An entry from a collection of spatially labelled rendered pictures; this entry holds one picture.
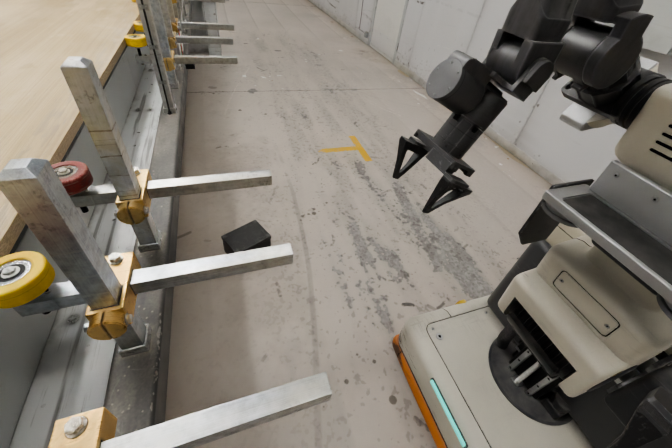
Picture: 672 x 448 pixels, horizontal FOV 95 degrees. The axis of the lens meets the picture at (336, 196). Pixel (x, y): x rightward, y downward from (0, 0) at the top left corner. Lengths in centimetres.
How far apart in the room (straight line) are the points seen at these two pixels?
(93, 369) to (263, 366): 72
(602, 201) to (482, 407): 77
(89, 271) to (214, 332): 102
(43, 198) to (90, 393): 47
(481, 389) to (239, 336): 93
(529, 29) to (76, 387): 96
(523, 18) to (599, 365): 60
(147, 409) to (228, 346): 81
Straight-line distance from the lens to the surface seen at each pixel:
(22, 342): 87
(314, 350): 145
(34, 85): 130
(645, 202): 66
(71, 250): 52
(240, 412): 50
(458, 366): 125
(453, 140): 52
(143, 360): 73
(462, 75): 46
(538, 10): 51
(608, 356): 80
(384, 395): 143
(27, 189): 46
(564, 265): 78
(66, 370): 88
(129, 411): 70
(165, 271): 63
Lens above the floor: 133
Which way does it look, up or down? 40 degrees down
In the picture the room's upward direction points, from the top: 8 degrees clockwise
